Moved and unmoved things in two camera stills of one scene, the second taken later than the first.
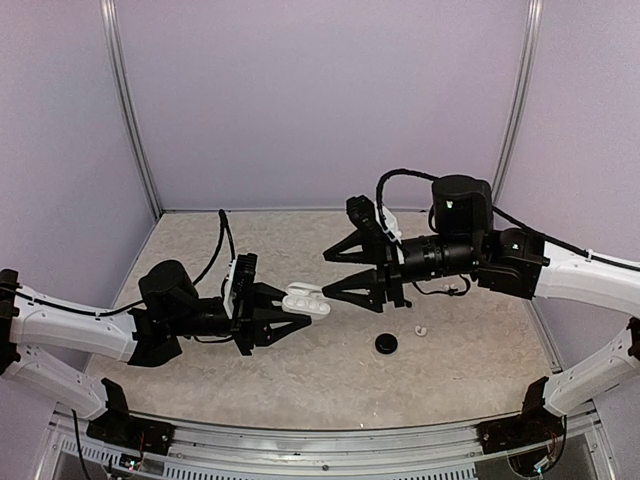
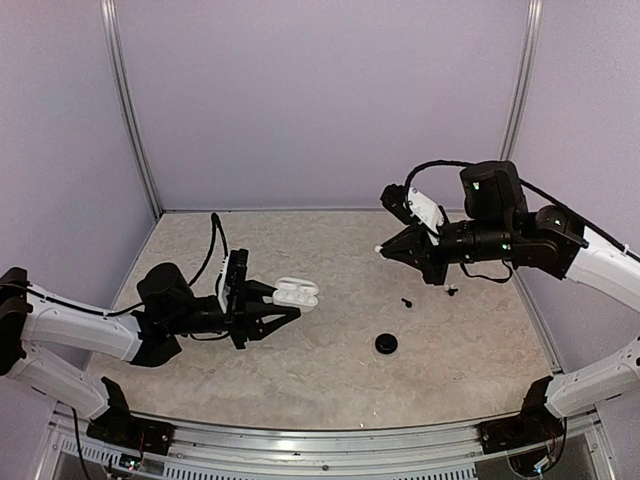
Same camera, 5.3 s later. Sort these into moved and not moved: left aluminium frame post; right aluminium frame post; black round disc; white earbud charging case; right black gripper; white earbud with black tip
Moved: white earbud charging case; right black gripper
Not moved: white earbud with black tip; left aluminium frame post; black round disc; right aluminium frame post
